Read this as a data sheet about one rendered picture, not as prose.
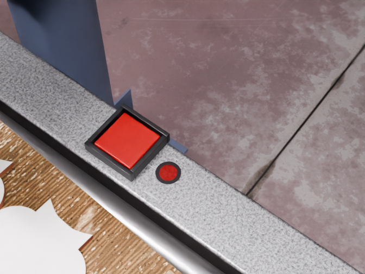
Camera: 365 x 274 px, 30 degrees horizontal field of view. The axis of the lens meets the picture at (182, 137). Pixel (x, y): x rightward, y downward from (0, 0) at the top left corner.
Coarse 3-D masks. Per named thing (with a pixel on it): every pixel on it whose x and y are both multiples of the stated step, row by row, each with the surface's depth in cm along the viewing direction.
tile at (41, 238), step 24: (0, 216) 78; (24, 216) 78; (48, 216) 78; (0, 240) 76; (24, 240) 76; (48, 240) 76; (72, 240) 76; (0, 264) 75; (24, 264) 75; (48, 264) 75; (72, 264) 75
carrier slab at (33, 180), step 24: (0, 120) 86; (0, 144) 84; (24, 144) 84; (24, 168) 82; (48, 168) 82; (24, 192) 80; (48, 192) 80; (72, 192) 80; (72, 216) 79; (96, 216) 79; (96, 240) 77; (120, 240) 77; (96, 264) 76; (120, 264) 75; (144, 264) 75; (168, 264) 75
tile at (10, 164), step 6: (0, 162) 81; (6, 162) 81; (12, 162) 81; (0, 168) 80; (6, 168) 81; (0, 174) 80; (0, 180) 79; (0, 186) 79; (0, 192) 79; (0, 198) 78; (0, 204) 78
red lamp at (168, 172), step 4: (164, 168) 84; (168, 168) 84; (172, 168) 84; (160, 172) 84; (164, 172) 84; (168, 172) 84; (172, 172) 84; (176, 172) 84; (160, 176) 84; (164, 176) 84; (168, 176) 84; (172, 176) 84
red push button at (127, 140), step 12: (120, 120) 86; (132, 120) 86; (108, 132) 85; (120, 132) 85; (132, 132) 85; (144, 132) 85; (96, 144) 85; (108, 144) 84; (120, 144) 84; (132, 144) 84; (144, 144) 84; (120, 156) 84; (132, 156) 84
